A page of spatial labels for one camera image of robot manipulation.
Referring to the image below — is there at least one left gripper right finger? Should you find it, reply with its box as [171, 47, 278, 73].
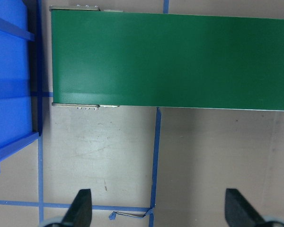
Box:
[224, 188, 266, 227]

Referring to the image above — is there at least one blue bin left side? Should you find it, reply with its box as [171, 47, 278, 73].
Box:
[0, 0, 38, 163]

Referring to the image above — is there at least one green conveyor belt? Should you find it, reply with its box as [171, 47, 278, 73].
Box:
[50, 7, 284, 111]

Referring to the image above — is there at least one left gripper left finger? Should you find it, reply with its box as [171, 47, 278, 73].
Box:
[61, 189, 92, 227]

